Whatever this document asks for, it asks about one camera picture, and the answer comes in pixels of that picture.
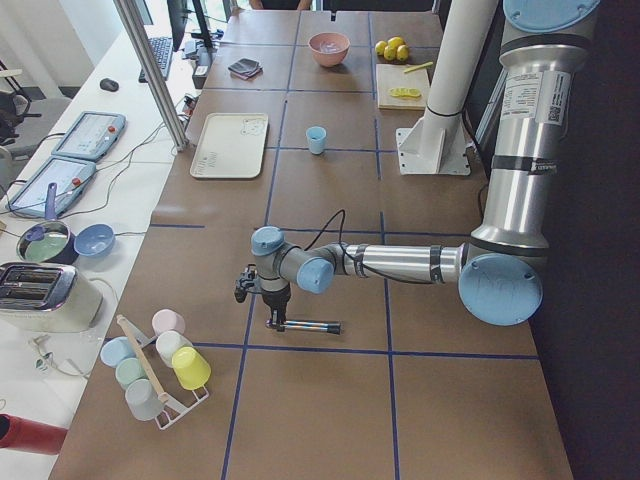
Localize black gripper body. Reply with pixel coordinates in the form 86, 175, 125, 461
262, 287, 291, 313

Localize steel muddler with black tip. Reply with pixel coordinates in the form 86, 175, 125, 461
266, 320, 342, 335

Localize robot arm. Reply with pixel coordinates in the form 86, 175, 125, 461
234, 1, 599, 331

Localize pink bowl of ice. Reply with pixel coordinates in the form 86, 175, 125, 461
308, 32, 350, 67

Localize yellow cup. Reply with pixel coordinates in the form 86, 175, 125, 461
172, 346, 211, 391

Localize pink cup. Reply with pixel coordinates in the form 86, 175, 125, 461
151, 309, 186, 336

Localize white cup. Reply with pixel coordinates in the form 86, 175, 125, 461
155, 330, 193, 368

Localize light blue plastic cup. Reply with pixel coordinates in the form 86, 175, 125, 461
306, 126, 327, 155

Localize white cup rack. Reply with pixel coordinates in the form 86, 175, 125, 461
116, 314, 210, 431

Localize green cup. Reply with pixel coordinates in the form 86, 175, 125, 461
115, 357, 147, 390

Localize grey cup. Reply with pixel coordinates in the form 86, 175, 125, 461
125, 378, 164, 421

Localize blue cup on rack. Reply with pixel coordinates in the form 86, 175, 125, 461
100, 336, 136, 368

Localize yellow lemons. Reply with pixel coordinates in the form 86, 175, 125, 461
374, 36, 410, 62

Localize lemon slices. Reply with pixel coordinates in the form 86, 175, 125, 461
388, 87, 422, 99

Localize grey folded cloth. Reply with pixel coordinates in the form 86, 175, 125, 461
228, 58, 262, 80

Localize yellow knife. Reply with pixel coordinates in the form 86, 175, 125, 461
403, 61, 434, 74

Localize cream bear tray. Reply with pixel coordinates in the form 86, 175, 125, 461
190, 113, 269, 179

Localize black keyboard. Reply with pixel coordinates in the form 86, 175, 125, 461
148, 37, 173, 80

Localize blue bowl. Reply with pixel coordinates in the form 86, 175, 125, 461
74, 224, 115, 258

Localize cream toaster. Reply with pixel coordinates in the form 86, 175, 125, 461
1, 262, 102, 333

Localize blue saucepan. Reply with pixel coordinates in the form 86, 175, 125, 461
16, 182, 78, 265

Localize black computer mouse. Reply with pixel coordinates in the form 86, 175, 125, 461
99, 78, 119, 92

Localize near teach pendant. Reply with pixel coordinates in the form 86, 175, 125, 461
7, 156, 97, 219

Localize teach pendant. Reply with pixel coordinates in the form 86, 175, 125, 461
7, 156, 97, 219
51, 111, 126, 162

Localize far teach pendant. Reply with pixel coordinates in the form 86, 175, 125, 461
51, 111, 126, 162

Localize red cylinder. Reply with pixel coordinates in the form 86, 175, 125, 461
1, 414, 68, 455

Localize white camera pole mount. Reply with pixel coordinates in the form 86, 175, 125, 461
396, 0, 499, 175

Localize aluminium frame post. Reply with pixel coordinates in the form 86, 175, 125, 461
114, 0, 188, 152

